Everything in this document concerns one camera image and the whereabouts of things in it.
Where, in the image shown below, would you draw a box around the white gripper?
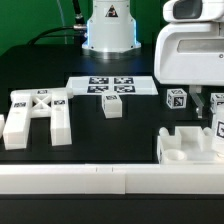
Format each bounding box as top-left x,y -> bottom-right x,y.
154,22 -> 224,119

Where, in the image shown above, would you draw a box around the white chair seat part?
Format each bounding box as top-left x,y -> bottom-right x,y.
157,126 -> 224,165

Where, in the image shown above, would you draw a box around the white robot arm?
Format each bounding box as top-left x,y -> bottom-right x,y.
82,0 -> 224,100

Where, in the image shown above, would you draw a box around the white tagged small block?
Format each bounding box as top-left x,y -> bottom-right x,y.
166,88 -> 187,109

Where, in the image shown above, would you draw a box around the white tagged right block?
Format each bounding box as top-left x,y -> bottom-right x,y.
210,93 -> 224,113

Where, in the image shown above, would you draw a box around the white part left edge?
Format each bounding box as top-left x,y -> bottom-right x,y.
0,114 -> 5,136

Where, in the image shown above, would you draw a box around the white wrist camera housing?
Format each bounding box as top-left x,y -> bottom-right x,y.
163,0 -> 224,23

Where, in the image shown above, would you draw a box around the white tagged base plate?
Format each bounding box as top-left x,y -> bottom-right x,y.
66,76 -> 158,95

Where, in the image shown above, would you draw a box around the black cables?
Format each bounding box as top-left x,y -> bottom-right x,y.
27,0 -> 88,46

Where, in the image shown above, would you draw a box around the white front rail barrier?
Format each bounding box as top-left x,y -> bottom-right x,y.
0,164 -> 224,194

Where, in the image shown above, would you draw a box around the white chair back frame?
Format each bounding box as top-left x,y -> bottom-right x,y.
3,88 -> 73,150

